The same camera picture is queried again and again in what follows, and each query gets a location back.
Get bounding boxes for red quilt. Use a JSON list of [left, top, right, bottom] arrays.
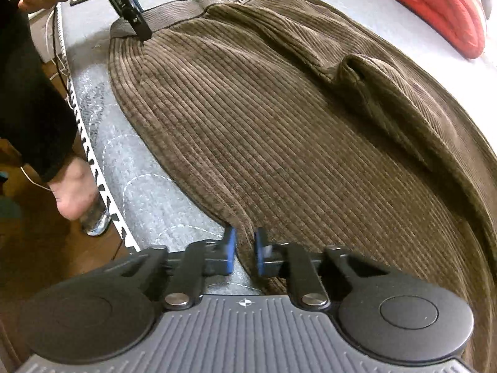
[[347, 0, 487, 60]]

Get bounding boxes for person's black trouser leg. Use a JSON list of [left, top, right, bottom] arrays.
[[0, 0, 79, 183]]

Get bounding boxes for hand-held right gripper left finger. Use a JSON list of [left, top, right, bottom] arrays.
[[103, 226, 237, 308]]

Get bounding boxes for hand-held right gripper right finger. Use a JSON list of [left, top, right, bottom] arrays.
[[253, 226, 392, 308]]

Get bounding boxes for brown corduroy pants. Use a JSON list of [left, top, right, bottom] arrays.
[[109, 0, 497, 373]]

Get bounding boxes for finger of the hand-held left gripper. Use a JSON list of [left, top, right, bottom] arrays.
[[95, 0, 153, 43]]

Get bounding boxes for person's bare foot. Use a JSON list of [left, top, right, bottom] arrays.
[[48, 157, 100, 222]]

